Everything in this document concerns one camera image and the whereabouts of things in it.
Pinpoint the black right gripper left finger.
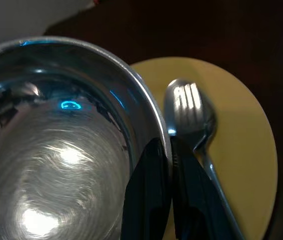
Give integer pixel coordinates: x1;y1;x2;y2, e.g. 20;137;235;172
121;138;173;240

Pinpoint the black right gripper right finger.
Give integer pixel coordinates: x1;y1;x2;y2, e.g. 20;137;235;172
170;136;237;240

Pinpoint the stainless steel bowl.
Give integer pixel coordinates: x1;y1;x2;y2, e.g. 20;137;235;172
0;36;174;240

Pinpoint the yellow round plate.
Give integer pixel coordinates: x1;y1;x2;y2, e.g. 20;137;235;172
129;56;279;240

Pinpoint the stainless steel spoon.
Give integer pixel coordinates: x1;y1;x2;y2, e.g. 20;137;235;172
163;78;245;240

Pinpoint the stainless steel fork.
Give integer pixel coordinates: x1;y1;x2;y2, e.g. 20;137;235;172
172;83;205;151

